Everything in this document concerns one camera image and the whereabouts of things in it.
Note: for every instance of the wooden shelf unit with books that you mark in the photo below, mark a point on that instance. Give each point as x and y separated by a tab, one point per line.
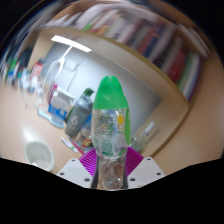
160	40

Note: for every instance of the white marker pen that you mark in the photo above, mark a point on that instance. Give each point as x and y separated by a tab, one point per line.
69	144

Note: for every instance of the red and white box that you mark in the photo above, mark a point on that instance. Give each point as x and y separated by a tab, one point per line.
36	73

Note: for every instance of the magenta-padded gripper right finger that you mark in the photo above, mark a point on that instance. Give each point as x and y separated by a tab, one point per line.
138	166

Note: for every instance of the tall clear glass bottle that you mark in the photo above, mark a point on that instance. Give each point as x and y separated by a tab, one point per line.
143	136

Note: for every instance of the white mug with green rim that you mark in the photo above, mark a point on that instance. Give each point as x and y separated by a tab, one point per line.
39	156

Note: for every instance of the white desk lamp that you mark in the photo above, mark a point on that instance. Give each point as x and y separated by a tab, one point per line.
70	43

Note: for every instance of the grey shaker bottle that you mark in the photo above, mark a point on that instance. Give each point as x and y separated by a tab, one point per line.
77	116

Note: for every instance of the blue and white carton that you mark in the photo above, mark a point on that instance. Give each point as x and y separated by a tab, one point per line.
60	105

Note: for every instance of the green-capped clear plastic bottle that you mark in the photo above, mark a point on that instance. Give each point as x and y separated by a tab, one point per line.
110	130

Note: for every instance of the gold-capped blue-tinted bottle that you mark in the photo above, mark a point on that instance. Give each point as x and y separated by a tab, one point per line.
85	136

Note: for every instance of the pink packet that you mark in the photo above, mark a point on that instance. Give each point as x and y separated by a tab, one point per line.
51	93

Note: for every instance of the white wall socket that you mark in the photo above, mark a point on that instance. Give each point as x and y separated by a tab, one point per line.
71	65

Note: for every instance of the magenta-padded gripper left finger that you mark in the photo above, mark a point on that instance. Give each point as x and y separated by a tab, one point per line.
86	165

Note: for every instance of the pale blue flat case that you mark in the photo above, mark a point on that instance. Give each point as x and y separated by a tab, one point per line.
50	118

